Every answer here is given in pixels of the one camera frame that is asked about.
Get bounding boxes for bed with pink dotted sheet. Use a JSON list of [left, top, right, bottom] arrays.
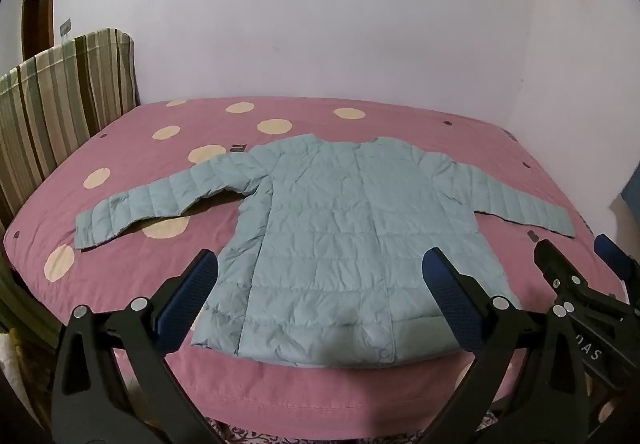
[[2, 96, 632, 444]]

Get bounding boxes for brown wooden door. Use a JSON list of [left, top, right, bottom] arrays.
[[21, 0, 61, 61]]

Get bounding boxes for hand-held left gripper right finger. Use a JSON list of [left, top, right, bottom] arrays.
[[421, 247, 587, 444]]

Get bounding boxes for floral patterned cloth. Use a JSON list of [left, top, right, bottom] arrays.
[[207, 416, 501, 444]]

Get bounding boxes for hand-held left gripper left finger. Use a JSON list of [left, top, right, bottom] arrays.
[[51, 249, 219, 444]]

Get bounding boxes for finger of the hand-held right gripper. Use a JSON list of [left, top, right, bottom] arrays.
[[594, 233, 640, 286], [533, 239, 640, 325]]

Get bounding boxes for striped headboard cover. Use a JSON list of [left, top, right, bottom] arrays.
[[0, 28, 139, 225]]

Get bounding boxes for blue object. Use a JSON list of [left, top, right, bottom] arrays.
[[620, 184, 640, 237]]

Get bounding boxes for light blue puffer jacket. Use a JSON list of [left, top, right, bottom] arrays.
[[75, 134, 575, 369]]

